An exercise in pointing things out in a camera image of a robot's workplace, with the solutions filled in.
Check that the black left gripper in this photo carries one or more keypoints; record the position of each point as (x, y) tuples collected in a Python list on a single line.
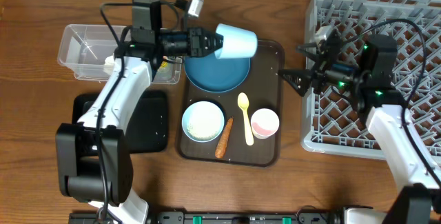
[(194, 41)]

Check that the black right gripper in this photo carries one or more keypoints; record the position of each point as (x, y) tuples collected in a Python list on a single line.
[(306, 78)]

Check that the light blue plastic cup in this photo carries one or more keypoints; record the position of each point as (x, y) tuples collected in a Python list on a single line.
[(237, 43)]

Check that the white tissue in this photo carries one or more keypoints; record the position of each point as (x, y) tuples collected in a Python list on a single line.
[(109, 65)]

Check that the green yellow snack wrapper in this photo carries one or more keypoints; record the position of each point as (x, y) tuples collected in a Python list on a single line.
[(164, 65)]

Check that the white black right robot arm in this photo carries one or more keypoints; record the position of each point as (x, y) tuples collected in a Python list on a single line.
[(384, 111)]

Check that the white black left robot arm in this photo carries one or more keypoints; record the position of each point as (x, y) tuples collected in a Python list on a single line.
[(93, 157)]

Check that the grey dishwasher rack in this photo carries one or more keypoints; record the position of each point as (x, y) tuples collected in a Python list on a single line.
[(329, 124)]

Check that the dark blue plate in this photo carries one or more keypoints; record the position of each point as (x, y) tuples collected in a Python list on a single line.
[(217, 75)]

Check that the pink white plastic cup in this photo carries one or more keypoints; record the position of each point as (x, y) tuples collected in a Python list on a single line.
[(265, 123)]

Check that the yellow plastic spoon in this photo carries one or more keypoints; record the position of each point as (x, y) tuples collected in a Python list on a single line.
[(243, 104)]

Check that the dark brown serving tray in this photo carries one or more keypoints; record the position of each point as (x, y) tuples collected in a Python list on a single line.
[(264, 89)]

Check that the light blue rice bowl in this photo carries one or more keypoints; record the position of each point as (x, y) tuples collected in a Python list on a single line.
[(202, 121)]

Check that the orange carrot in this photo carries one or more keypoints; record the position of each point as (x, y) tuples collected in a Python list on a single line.
[(223, 141)]

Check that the black plastic bin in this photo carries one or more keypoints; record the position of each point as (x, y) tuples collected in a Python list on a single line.
[(146, 132)]

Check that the clear plastic bin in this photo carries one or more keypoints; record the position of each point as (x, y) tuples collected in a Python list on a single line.
[(84, 48)]

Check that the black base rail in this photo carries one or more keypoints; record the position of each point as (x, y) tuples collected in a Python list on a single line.
[(305, 215)]

